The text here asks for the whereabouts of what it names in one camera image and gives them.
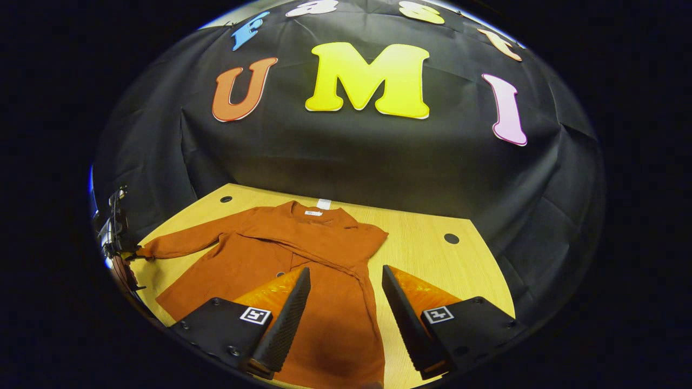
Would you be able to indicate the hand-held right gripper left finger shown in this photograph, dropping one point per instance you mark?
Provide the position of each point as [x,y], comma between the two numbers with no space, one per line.
[286,329]

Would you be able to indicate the rust orange garment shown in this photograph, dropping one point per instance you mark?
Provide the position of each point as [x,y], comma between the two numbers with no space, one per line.
[324,324]

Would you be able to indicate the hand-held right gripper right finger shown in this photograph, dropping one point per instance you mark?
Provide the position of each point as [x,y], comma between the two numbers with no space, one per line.
[411,329]

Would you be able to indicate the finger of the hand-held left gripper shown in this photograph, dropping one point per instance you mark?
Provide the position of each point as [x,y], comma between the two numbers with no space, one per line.
[123,273]

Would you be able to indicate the black backdrop cloth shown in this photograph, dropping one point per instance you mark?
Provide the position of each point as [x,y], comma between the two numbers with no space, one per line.
[351,156]

